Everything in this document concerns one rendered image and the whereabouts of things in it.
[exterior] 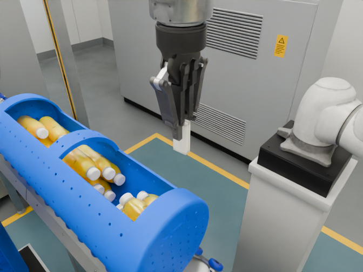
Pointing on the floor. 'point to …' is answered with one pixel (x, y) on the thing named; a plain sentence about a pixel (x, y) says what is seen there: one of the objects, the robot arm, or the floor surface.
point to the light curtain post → (66, 59)
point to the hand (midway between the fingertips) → (181, 135)
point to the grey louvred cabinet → (233, 66)
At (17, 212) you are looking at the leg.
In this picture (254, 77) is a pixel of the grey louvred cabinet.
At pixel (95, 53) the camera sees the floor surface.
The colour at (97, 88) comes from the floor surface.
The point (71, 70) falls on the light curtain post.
